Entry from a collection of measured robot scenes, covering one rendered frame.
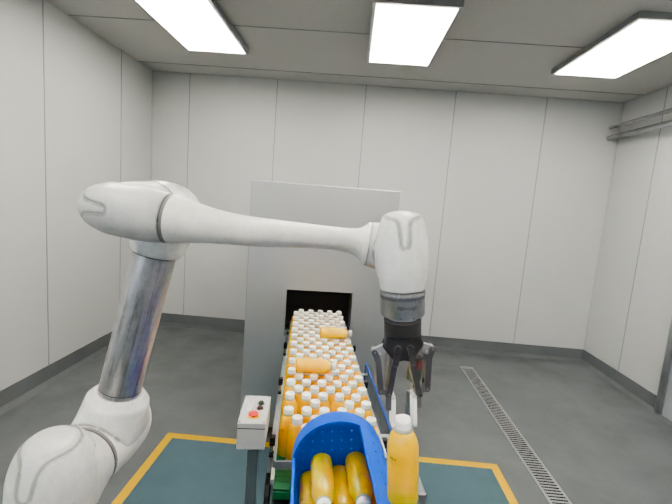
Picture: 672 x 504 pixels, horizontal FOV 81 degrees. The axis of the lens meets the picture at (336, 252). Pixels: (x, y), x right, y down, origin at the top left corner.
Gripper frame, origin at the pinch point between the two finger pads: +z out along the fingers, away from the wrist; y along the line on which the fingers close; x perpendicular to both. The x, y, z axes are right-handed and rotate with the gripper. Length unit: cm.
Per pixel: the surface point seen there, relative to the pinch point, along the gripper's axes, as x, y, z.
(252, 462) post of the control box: 61, -44, 54
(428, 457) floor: 196, 64, 158
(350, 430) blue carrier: 39.1, -8.1, 29.5
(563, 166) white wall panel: 427, 308, -70
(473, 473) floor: 179, 92, 160
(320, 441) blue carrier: 39, -18, 32
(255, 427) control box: 53, -40, 35
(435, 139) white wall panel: 444, 145, -110
